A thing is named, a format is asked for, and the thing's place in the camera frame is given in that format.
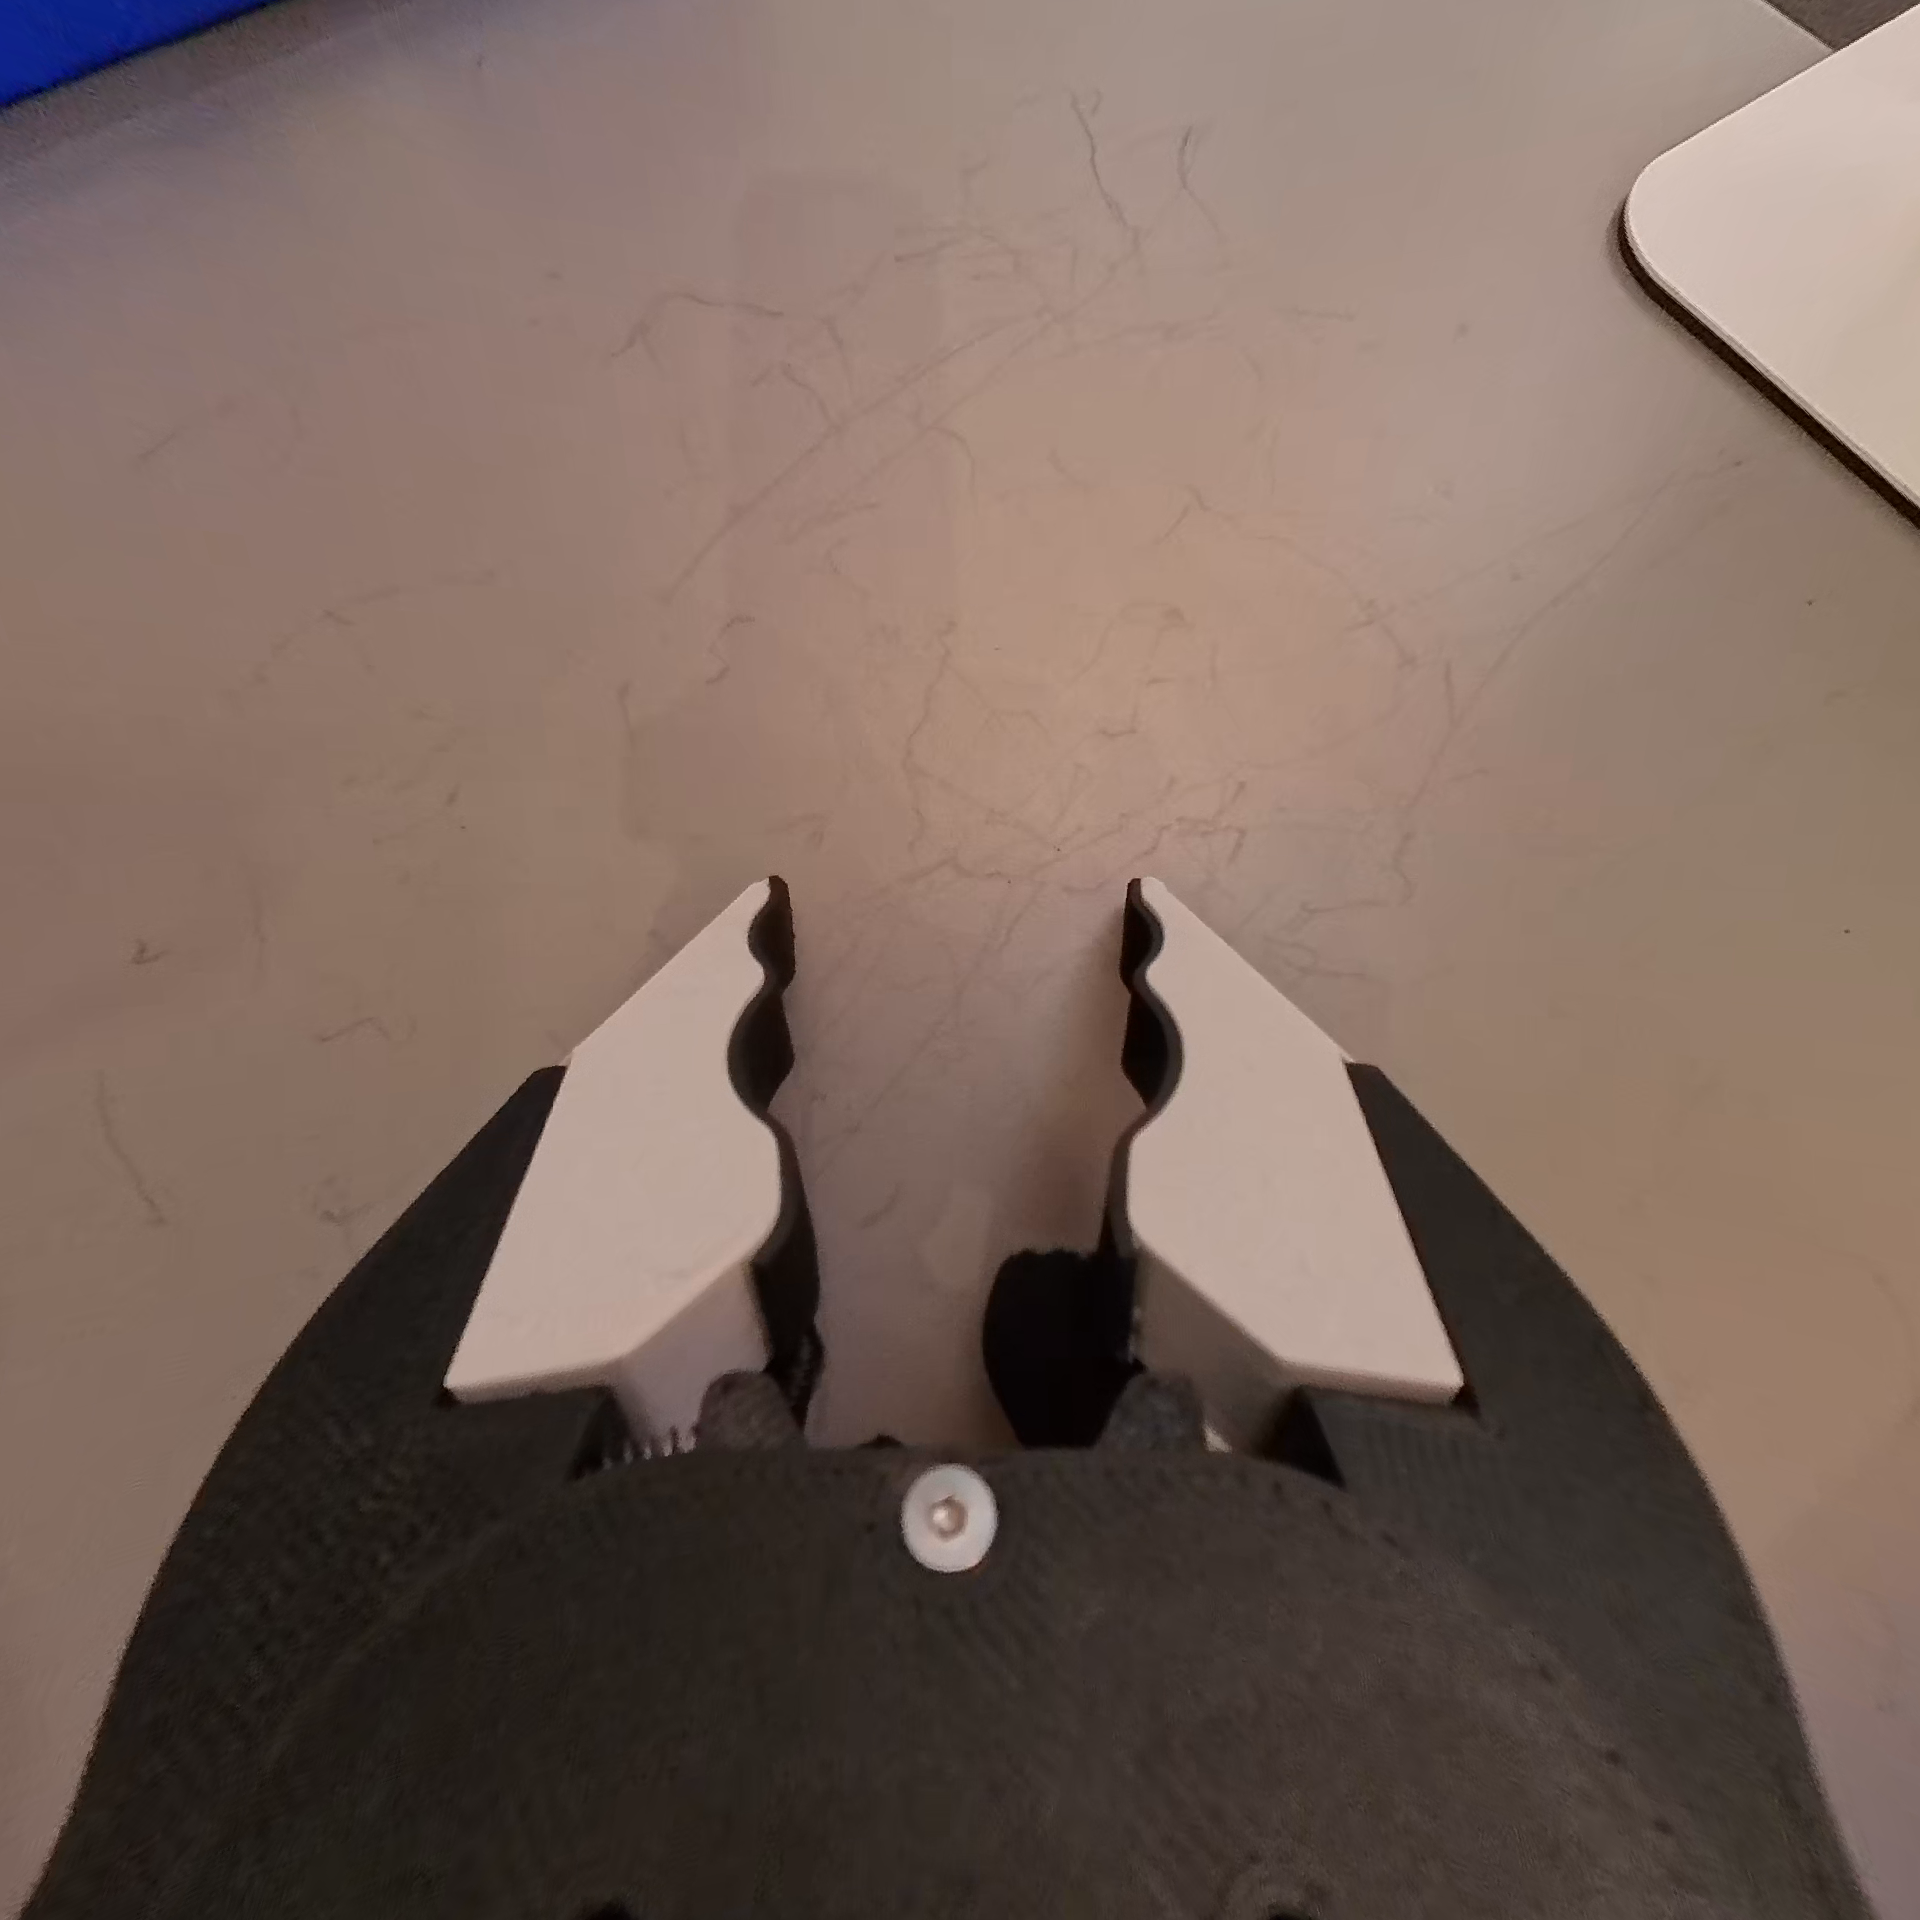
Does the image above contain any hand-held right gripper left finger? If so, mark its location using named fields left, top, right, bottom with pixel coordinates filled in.
left=445, top=877, right=826, bottom=1431

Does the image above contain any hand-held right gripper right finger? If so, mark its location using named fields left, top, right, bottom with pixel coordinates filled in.
left=1111, top=877, right=1463, bottom=1452

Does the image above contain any blue plastic storage bin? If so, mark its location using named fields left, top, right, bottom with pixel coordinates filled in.
left=0, top=0, right=496, bottom=111

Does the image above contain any white stand base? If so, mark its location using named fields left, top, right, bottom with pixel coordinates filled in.
left=1614, top=5, right=1920, bottom=529

